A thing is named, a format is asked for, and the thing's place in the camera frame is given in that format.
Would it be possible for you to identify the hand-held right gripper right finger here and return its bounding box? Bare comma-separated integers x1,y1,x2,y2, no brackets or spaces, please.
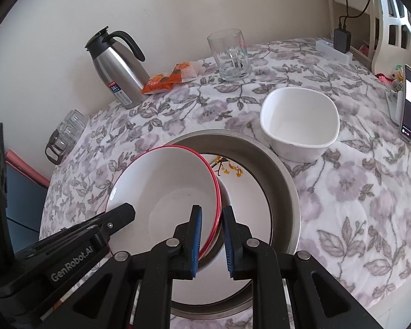
221,206,384,329

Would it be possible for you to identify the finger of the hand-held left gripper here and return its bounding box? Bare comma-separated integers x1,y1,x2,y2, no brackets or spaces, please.
60,203,136,244

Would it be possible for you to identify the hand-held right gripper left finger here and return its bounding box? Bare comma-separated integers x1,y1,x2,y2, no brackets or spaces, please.
60,205,204,329

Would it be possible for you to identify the white round bowl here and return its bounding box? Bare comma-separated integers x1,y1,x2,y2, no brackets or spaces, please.
200,178,234,271

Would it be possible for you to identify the red-rimmed strawberry bowl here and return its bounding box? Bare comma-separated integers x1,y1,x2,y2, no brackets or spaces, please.
105,145,222,261

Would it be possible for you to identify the white plate with ginkgo print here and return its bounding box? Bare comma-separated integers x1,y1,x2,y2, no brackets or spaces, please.
171,154,273,307

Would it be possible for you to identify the large stainless steel basin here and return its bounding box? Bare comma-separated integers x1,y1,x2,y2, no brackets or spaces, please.
158,128,301,321

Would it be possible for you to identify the blue board with pink edge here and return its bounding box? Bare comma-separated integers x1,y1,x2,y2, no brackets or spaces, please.
5,149,51,257

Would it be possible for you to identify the grey floral tablecloth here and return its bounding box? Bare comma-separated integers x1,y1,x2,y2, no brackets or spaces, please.
39,38,411,329

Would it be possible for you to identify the orange snack packet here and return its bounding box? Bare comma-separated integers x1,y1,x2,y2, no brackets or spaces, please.
164,61,200,84
141,72,173,95

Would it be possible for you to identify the white square bowl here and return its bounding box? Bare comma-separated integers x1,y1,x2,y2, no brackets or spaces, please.
260,87,340,163

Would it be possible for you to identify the stainless steel thermos jug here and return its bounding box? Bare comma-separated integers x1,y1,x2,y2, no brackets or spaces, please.
85,25,150,109

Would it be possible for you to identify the clear glass mug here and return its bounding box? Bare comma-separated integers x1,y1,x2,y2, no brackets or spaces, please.
207,29,252,82

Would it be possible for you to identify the white phone stand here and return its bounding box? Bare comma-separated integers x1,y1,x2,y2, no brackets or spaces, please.
385,89,405,126

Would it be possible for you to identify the white power strip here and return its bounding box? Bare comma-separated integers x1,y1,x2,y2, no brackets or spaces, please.
315,39,354,63

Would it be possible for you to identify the black charger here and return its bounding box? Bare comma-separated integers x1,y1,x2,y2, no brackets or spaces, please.
334,15,352,54

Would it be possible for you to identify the small plush toy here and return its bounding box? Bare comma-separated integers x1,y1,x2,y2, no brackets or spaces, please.
375,65,406,87

